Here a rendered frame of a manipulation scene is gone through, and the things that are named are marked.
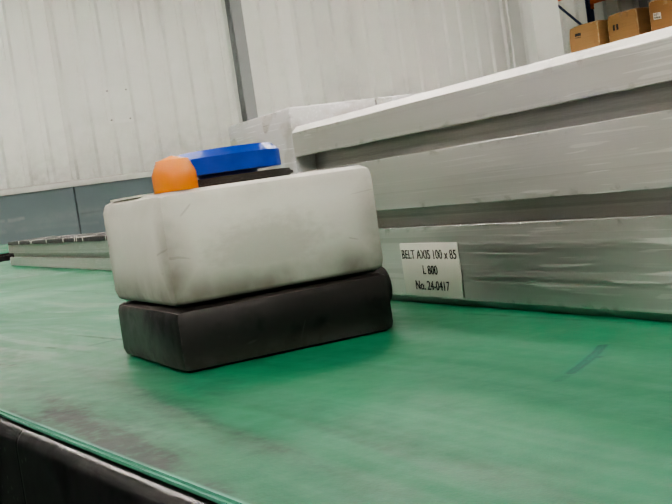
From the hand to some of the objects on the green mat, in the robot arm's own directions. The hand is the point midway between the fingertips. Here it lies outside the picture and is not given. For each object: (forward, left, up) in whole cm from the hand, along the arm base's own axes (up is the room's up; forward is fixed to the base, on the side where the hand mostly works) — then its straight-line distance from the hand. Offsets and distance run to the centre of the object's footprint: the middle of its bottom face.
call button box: (0, +29, -22) cm, 37 cm away
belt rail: (+36, +102, -25) cm, 110 cm away
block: (+15, +41, -23) cm, 50 cm away
